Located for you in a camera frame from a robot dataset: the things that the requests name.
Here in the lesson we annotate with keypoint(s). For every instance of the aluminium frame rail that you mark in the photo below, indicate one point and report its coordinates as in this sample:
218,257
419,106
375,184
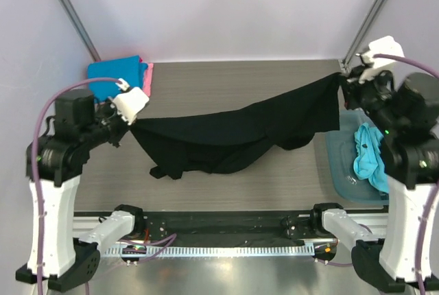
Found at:
376,222

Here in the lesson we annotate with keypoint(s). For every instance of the white slotted cable duct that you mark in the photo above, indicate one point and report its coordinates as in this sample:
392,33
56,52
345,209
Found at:
133,251

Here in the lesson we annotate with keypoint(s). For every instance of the right aluminium corner post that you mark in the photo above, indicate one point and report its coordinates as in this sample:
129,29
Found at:
369,20

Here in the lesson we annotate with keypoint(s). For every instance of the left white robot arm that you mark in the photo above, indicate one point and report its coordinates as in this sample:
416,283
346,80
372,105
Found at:
54,168

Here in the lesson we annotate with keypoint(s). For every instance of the folded pink t shirt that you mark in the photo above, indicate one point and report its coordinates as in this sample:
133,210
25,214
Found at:
147,79

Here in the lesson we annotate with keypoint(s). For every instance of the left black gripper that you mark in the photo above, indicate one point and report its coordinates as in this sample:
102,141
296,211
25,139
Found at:
124,127

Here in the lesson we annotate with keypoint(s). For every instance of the black t shirt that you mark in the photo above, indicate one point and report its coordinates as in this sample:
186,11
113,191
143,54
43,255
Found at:
228,142

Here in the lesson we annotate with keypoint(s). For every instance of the folded blue t shirt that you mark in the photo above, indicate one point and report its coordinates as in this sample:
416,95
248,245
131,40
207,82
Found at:
130,69

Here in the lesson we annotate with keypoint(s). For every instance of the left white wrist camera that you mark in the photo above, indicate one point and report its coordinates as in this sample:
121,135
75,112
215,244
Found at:
129,102

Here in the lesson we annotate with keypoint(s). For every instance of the left aluminium corner post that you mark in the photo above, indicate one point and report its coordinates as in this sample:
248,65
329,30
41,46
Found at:
79,27

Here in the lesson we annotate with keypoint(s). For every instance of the translucent blue plastic bin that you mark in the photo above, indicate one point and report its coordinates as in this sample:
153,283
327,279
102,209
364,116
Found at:
342,152

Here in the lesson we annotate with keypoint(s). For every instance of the aluminium corner post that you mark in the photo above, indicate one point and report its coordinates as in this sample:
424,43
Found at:
369,20
79,27

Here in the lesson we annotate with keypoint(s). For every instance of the crumpled light blue t shirt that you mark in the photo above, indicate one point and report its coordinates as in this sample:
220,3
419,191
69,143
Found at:
368,165

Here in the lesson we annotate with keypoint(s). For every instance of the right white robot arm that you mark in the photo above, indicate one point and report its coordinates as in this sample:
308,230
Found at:
409,150

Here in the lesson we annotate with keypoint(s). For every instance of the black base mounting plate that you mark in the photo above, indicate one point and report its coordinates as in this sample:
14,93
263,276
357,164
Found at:
234,229

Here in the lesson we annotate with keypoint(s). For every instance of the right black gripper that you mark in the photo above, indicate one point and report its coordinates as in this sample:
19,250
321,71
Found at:
352,86

